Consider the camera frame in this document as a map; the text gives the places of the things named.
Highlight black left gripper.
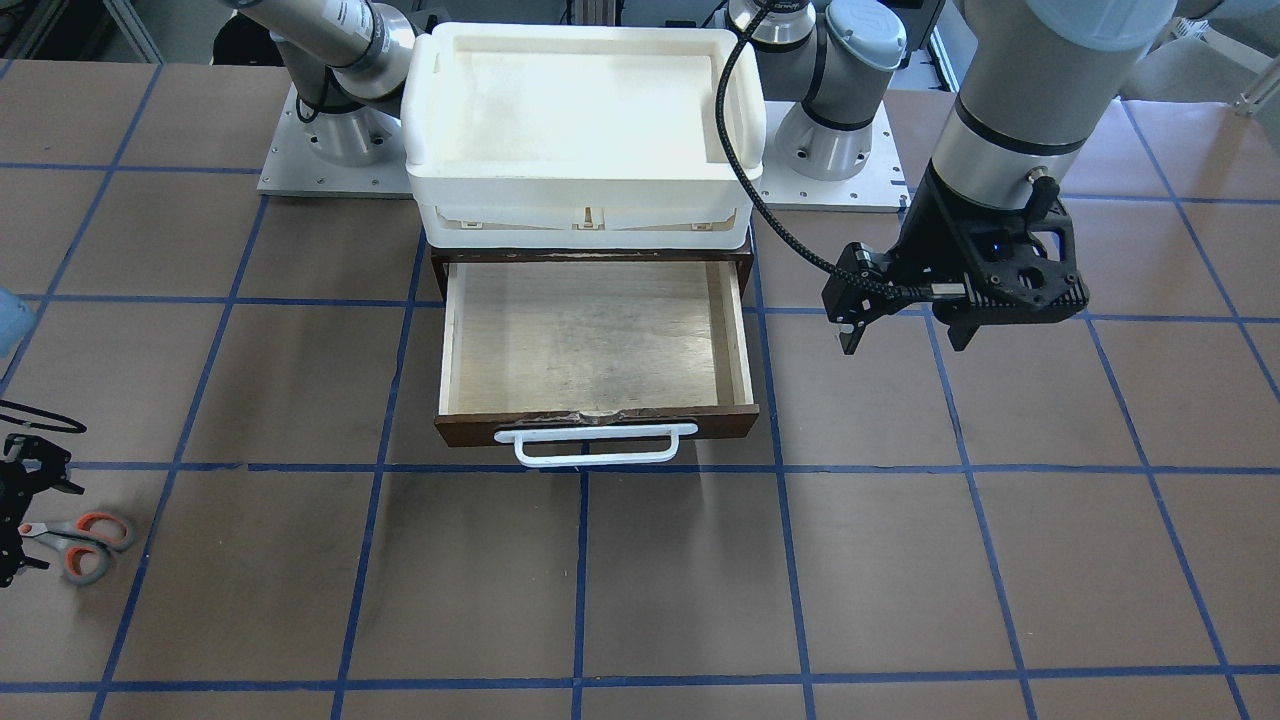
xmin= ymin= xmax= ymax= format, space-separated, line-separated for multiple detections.
xmin=822 ymin=167 xmax=1091 ymax=356

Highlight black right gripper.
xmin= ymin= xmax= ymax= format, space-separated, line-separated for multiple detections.
xmin=1 ymin=434 xmax=84 ymax=588

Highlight grey orange scissors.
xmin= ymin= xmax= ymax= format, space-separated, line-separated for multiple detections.
xmin=18 ymin=511 xmax=136 ymax=585

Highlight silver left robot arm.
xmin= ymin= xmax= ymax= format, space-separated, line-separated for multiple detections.
xmin=723 ymin=1 xmax=1176 ymax=354

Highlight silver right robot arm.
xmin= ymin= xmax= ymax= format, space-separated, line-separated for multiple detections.
xmin=1 ymin=1 xmax=419 ymax=588

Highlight dark wooden drawer cabinet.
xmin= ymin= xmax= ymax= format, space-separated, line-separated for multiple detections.
xmin=428 ymin=225 xmax=755 ymax=297

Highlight white foam tray box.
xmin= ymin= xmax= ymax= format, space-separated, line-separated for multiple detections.
xmin=401 ymin=22 xmax=767 ymax=250

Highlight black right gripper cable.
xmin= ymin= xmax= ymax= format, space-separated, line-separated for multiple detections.
xmin=0 ymin=398 xmax=88 ymax=436

